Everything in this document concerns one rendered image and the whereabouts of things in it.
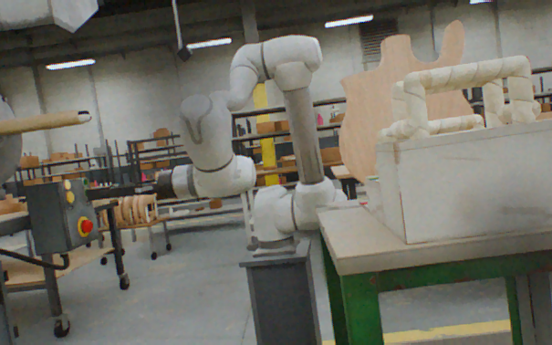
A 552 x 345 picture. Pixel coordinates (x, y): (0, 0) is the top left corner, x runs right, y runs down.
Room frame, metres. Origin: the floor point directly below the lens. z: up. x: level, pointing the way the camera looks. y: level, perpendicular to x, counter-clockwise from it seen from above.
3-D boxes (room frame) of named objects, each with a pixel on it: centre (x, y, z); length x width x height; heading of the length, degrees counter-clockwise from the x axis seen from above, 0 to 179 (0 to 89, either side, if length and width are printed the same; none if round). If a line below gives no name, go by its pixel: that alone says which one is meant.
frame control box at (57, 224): (1.06, 0.72, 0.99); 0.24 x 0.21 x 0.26; 88
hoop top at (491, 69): (0.61, -0.33, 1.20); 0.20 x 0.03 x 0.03; 87
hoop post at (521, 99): (0.61, -0.41, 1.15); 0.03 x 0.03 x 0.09
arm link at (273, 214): (1.54, 0.04, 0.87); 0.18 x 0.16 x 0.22; 77
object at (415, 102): (0.62, -0.24, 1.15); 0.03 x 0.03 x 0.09
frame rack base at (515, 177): (0.66, -0.33, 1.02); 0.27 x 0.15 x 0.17; 88
